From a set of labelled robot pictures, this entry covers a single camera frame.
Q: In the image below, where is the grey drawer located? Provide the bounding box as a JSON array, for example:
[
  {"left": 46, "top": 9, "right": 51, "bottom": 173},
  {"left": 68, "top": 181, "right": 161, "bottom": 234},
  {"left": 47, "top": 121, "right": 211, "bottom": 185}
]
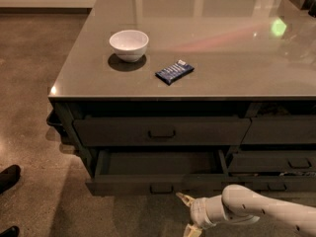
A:
[
  {"left": 86, "top": 150, "right": 233, "bottom": 197},
  {"left": 73, "top": 117, "right": 251, "bottom": 147},
  {"left": 233, "top": 176, "right": 316, "bottom": 192},
  {"left": 228, "top": 150, "right": 316, "bottom": 173},
  {"left": 242, "top": 116, "right": 316, "bottom": 145}
]

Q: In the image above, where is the black shoe lower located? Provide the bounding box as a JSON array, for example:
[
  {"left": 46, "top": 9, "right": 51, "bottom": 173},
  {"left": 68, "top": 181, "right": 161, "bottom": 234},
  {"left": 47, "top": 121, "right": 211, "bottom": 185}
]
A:
[{"left": 0, "top": 226, "right": 20, "bottom": 237}]

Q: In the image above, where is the blue snack packet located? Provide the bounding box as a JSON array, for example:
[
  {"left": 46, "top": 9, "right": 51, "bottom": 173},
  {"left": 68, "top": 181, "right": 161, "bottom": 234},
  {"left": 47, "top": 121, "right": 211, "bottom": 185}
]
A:
[{"left": 155, "top": 60, "right": 195, "bottom": 85}]

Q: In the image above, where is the white ceramic bowl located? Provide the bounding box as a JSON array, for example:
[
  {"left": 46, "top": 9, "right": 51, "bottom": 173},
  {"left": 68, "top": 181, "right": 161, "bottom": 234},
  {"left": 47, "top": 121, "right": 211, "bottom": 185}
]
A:
[{"left": 109, "top": 30, "right": 149, "bottom": 62}]

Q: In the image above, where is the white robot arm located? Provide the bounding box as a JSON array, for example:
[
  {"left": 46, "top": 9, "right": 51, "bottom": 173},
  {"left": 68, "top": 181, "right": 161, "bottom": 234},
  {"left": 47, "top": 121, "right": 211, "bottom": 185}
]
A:
[{"left": 176, "top": 185, "right": 316, "bottom": 237}]

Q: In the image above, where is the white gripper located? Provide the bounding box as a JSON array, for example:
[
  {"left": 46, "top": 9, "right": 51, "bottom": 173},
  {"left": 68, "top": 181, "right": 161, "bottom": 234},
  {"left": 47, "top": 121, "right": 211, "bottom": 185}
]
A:
[{"left": 176, "top": 193, "right": 229, "bottom": 237}]

